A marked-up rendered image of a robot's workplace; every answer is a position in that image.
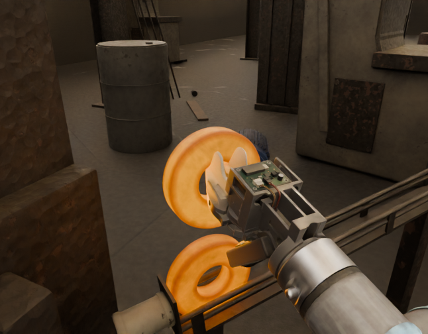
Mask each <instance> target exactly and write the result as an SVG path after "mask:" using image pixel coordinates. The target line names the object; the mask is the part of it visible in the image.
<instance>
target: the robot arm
mask: <svg viewBox="0 0 428 334"><path fill-rule="evenodd" d="M281 166H282V167H283V168H284V169H285V170H286V171H287V172H288V173H289V174H290V175H291V176H292V177H293V179H292V181H291V180H290V179H289V178H288V177H287V176H286V175H285V174H284V173H283V172H282V171H281V170H280V168H281ZM205 180H206V191H207V202H208V206H209V209H210V210H211V212H212V214H213V215H214V216H215V217H216V218H217V219H218V220H219V221H220V223H221V226H227V227H228V228H229V229H230V230H231V231H232V232H233V236H234V237H239V238H242V239H243V241H241V242H239V243H238V244H237V245H236V246H235V248H233V249H230V250H228V251H227V252H226V254H227V258H228V261H229V264H230V267H231V268H234V267H237V266H242V267H245V268H249V267H252V266H254V265H255V264H256V263H257V262H258V261H259V260H264V259H267V258H270V260H269V262H268V268H269V270H270V271H271V273H272V274H273V275H274V277H275V278H276V279H277V281H278V285H279V286H280V287H281V289H282V290H283V291H284V293H285V295H286V297H287V299H289V300H290V301H291V303H293V305H294V307H295V308H296V310H298V312H299V314H300V316H301V317H302V318H303V320H304V321H305V322H306V324H307V325H308V327H309V328H310V330H311V331H312V332H313V334H428V306H422V307H416V308H413V309H411V310H409V311H408V312H407V313H406V314H402V313H401V312H400V311H399V310H398V309H397V308H396V307H395V306H394V305H393V303H392V302H391V301H390V300H389V299H388V298H387V297H386V296H385V295H384V294H383V293H381V291H379V289H377V287H376V286H375V285H374V284H373V283H372V282H371V281H370V280H369V279H368V278H367V277H366V276H365V275H364V274H363V273H362V272H361V271H360V270H359V269H358V266H357V265H356V264H355V263H354V262H353V261H352V260H351V259H350V258H349V257H348V256H347V255H346V254H345V253H344V252H343V251H342V250H341V249H340V248H339V247H338V246H337V245H336V244H335V243H334V242H333V241H332V240H331V239H328V238H327V237H326V236H325V235H324V234H323V233H322V230H323V228H324V226H325V224H326V222H327V220H326V218H324V216H322V214H320V212H318V211H317V210H316V209H315V208H314V207H313V206H312V205H311V204H310V203H309V202H308V201H307V200H306V199H305V198H304V197H303V196H302V195H301V194H300V192H299V191H300V189H301V186H302V183H303V181H302V180H301V179H300V178H298V177H297V176H296V175H295V174H294V173H293V172H292V171H291V170H290V169H289V168H288V167H287V166H286V165H285V164H284V163H283V162H282V161H281V160H280V159H279V158H278V157H275V160H274V163H273V162H272V161H271V160H266V161H263V162H257V163H254V164H249V165H248V164H247V155H246V152H245V150H244V149H243V148H241V147H238V148H237V149H236V150H235V152H234V154H233V156H232V158H231V159H230V161H229V163H228V162H223V157H222V155H221V153H220V152H218V151H217V152H216V153H215V154H214V157H213V159H212V162H211V165H210V166H209V167H208V168H207V169H206V170H205ZM250 240H252V241H250Z"/></svg>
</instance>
